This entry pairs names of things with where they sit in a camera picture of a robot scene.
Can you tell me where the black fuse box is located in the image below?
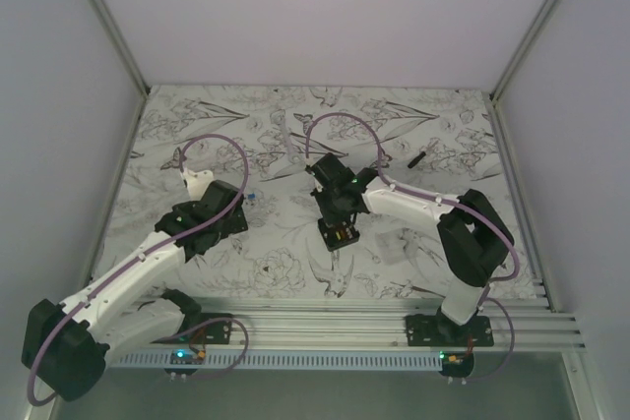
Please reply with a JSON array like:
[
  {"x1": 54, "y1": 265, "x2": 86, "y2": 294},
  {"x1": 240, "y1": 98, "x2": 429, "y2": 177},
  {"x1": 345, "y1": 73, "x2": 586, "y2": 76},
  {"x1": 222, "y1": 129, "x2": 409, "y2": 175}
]
[{"x1": 318, "y1": 218, "x2": 360, "y2": 252}]

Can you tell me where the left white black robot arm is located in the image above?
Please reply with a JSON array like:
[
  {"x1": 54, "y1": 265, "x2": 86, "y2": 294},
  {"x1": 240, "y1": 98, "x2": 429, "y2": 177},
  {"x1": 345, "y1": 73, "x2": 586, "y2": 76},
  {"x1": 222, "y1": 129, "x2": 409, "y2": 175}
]
[{"x1": 21, "y1": 174, "x2": 248, "y2": 407}]

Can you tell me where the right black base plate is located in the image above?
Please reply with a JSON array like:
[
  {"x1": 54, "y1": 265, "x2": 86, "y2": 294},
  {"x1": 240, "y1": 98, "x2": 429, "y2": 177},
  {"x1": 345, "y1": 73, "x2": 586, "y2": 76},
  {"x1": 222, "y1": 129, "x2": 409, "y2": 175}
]
[{"x1": 405, "y1": 313, "x2": 494, "y2": 348}]

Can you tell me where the green controller board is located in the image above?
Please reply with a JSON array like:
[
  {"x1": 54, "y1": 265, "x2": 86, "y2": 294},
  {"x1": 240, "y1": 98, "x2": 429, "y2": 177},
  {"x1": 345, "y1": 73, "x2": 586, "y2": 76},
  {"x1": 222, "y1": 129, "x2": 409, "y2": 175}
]
[
  {"x1": 164, "y1": 348, "x2": 205, "y2": 381},
  {"x1": 439, "y1": 352, "x2": 474, "y2": 383}
]

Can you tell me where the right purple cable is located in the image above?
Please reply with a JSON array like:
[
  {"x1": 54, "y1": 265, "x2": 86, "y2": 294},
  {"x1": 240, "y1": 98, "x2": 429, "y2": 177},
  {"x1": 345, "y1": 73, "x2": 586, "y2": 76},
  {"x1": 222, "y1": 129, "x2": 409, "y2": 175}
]
[{"x1": 304, "y1": 112, "x2": 523, "y2": 357}]

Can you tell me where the slotted grey cable duct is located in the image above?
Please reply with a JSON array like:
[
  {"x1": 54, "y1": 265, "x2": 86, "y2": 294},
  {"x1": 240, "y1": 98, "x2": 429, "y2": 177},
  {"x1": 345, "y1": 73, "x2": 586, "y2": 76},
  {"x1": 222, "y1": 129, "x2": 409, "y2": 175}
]
[{"x1": 113, "y1": 348, "x2": 441, "y2": 372}]

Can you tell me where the right aluminium frame post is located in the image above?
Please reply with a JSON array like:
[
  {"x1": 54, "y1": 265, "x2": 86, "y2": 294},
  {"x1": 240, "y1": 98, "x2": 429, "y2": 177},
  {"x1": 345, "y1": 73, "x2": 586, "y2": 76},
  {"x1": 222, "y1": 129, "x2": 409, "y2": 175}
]
[{"x1": 489, "y1": 0, "x2": 592, "y2": 101}]

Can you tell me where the left aluminium frame post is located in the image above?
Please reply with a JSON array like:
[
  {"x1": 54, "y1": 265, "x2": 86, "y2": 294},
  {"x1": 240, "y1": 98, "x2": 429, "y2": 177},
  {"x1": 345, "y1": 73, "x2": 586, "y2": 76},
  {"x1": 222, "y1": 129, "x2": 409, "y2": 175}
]
[{"x1": 61, "y1": 0, "x2": 152, "y2": 96}]

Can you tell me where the small black screwdriver bit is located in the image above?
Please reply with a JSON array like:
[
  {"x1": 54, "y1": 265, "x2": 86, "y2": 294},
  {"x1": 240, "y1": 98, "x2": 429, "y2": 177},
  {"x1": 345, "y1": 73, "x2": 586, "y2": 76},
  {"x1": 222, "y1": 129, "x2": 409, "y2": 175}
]
[{"x1": 408, "y1": 150, "x2": 427, "y2": 169}]

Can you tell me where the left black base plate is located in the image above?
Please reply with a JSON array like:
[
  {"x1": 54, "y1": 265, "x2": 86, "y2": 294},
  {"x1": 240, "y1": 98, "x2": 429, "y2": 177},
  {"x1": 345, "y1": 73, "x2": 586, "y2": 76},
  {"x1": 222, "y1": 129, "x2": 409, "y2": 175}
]
[{"x1": 141, "y1": 313, "x2": 232, "y2": 345}]

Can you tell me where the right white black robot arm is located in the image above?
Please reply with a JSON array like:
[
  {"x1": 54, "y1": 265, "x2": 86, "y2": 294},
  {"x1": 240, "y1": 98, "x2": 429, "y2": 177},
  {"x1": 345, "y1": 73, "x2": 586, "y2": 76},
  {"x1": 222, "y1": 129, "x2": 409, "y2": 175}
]
[{"x1": 305, "y1": 153, "x2": 519, "y2": 346}]

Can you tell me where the aluminium mounting rail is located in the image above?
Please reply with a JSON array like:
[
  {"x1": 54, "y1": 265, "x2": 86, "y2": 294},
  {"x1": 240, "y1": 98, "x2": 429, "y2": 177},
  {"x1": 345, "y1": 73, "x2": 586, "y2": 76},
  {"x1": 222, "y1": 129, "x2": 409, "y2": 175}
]
[{"x1": 46, "y1": 295, "x2": 587, "y2": 355}]

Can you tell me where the right green controller board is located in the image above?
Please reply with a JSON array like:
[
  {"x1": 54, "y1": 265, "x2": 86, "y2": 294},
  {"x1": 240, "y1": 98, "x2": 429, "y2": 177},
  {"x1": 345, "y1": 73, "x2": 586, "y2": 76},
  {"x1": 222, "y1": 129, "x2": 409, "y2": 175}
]
[{"x1": 439, "y1": 352, "x2": 474, "y2": 383}]

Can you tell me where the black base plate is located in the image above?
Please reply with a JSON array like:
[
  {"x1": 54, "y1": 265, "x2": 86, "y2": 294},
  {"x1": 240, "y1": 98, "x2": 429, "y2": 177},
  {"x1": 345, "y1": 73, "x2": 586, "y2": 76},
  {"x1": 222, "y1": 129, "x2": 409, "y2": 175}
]
[
  {"x1": 141, "y1": 313, "x2": 232, "y2": 345},
  {"x1": 405, "y1": 313, "x2": 494, "y2": 348}
]

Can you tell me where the silver open-end wrench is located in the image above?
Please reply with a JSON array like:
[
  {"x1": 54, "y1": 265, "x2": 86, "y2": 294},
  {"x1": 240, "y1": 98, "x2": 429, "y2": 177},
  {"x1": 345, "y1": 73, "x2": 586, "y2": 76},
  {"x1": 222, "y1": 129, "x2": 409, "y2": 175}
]
[{"x1": 270, "y1": 109, "x2": 304, "y2": 164}]

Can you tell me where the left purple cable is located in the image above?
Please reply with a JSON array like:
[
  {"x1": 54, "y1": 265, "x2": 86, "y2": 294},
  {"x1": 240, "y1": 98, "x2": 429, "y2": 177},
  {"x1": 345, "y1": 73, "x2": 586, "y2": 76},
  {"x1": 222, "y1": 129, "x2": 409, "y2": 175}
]
[{"x1": 27, "y1": 134, "x2": 251, "y2": 407}]

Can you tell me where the left green controller board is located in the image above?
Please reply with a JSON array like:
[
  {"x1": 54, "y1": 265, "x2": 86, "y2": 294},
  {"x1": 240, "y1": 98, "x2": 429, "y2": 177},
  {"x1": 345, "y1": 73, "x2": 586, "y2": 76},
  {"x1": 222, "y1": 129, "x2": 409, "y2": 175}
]
[{"x1": 164, "y1": 348, "x2": 205, "y2": 381}]

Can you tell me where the aluminium frame post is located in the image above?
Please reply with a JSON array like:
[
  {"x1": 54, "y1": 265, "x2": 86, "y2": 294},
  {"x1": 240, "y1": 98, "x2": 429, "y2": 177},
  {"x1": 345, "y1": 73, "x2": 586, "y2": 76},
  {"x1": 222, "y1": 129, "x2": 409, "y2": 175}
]
[
  {"x1": 489, "y1": 0, "x2": 592, "y2": 101},
  {"x1": 61, "y1": 0, "x2": 152, "y2": 96}
]

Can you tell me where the purple cable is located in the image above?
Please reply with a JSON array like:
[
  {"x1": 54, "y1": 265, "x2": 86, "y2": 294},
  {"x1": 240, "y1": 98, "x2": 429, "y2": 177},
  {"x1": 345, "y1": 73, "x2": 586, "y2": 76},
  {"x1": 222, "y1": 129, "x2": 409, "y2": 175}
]
[
  {"x1": 304, "y1": 112, "x2": 523, "y2": 357},
  {"x1": 27, "y1": 134, "x2": 251, "y2": 407}
]

